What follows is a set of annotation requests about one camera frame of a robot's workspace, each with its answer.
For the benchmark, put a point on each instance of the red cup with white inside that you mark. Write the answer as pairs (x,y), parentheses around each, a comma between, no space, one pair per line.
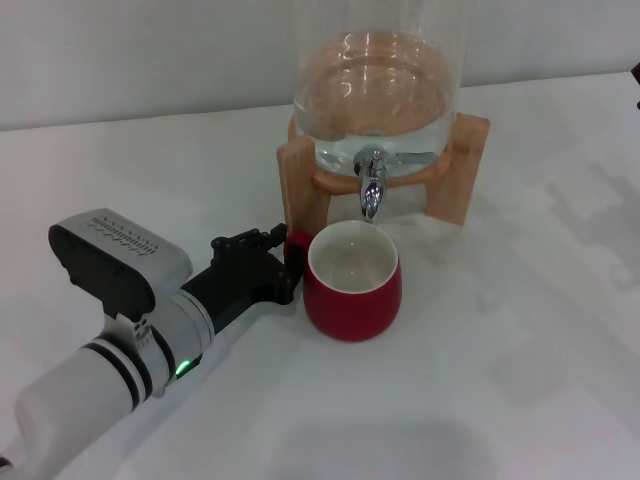
(350,315)

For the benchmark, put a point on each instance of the white and silver left arm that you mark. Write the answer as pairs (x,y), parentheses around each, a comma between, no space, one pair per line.
(90,385)

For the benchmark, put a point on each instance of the clear glass water dispenser jar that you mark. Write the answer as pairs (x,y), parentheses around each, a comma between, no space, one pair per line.
(375,75)

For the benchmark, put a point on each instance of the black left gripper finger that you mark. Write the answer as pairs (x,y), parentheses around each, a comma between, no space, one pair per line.
(294,275)
(245,242)

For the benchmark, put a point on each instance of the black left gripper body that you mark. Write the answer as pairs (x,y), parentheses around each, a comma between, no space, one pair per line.
(235,290)

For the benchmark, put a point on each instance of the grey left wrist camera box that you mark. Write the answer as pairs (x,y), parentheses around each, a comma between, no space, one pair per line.
(115,255)

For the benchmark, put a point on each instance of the chrome faucet with lever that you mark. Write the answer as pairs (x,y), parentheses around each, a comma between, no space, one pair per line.
(371,192)

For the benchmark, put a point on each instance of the wooden dispenser stand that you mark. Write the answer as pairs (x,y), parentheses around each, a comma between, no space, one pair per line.
(305,200)

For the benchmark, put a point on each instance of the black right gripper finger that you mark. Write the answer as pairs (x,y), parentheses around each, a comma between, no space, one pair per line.
(636,72)

